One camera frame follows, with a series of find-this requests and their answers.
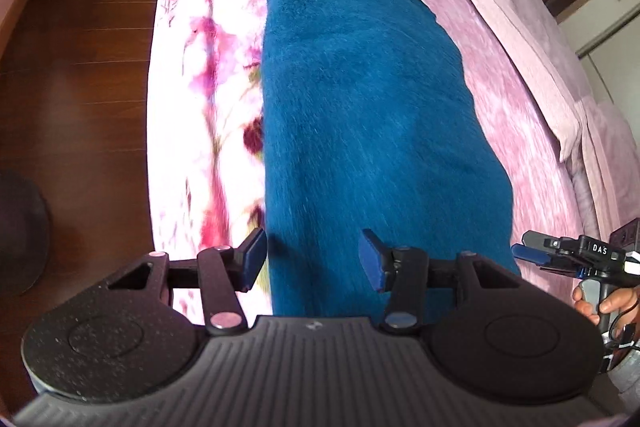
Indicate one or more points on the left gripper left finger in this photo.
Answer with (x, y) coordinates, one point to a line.
(224, 272)

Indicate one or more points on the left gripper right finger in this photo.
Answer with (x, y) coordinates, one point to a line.
(401, 272)

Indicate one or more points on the blue knit sweater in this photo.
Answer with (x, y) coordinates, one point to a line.
(368, 124)

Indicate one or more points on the person's right hand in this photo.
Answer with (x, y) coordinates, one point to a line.
(624, 302)

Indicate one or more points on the pink pillow near cushion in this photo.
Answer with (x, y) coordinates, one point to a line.
(606, 162)

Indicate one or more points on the pink floral bed blanket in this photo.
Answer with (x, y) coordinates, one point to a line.
(207, 176)

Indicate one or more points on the white wardrobe sliding doors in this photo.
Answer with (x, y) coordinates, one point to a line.
(606, 42)

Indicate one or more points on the pink pillow far side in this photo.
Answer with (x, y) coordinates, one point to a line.
(548, 66)

